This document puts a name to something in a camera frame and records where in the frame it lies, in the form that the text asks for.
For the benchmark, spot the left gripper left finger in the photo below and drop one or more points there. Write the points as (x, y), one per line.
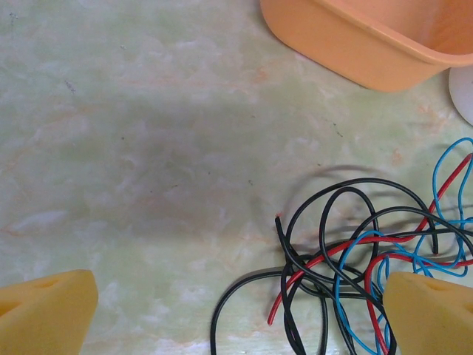
(44, 314)

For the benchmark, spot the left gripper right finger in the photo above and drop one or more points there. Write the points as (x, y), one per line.
(432, 318)

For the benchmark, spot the white plastic bin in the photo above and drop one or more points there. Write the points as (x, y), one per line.
(463, 96)

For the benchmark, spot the orange plastic bin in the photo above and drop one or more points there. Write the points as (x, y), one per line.
(369, 44)

